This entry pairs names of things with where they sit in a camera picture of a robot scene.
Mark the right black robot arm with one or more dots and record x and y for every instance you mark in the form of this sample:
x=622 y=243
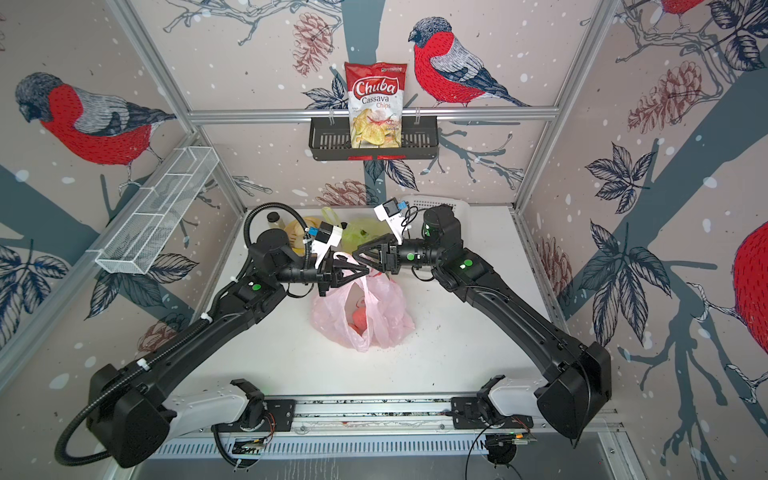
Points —
x=577 y=376

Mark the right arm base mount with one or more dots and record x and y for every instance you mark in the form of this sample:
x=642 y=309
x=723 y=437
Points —
x=488 y=407

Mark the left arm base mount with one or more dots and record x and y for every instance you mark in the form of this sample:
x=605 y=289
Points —
x=255 y=412

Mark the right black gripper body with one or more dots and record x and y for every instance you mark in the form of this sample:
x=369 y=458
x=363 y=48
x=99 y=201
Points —
x=393 y=258

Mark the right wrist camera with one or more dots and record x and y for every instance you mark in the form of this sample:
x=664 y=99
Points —
x=393 y=213

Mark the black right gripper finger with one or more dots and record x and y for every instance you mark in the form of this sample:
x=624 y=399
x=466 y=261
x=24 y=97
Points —
x=374 y=265
x=369 y=250

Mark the Chuba cassava chips bag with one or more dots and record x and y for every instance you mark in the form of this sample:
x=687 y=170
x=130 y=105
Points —
x=375 y=104

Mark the black wire shelf basket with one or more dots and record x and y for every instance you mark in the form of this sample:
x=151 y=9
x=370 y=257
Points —
x=414 y=138

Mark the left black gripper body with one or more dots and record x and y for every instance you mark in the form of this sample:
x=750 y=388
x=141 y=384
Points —
x=323 y=276

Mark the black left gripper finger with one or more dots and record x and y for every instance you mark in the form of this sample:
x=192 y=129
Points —
x=342 y=277
x=346 y=263

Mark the green plastic bag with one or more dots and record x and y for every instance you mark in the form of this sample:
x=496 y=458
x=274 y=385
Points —
x=357 y=231

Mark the white plastic crate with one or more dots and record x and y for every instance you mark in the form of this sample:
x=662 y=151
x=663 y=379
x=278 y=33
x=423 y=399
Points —
x=460 y=208

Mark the white wire mesh basket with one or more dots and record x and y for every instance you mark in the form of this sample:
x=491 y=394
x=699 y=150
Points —
x=139 y=240

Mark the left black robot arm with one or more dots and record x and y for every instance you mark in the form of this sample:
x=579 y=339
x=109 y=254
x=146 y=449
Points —
x=130 y=412

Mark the pink plastic bag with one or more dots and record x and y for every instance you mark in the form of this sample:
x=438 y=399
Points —
x=368 y=312

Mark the spice jar pale contents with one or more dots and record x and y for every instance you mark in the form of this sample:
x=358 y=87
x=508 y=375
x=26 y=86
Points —
x=275 y=220

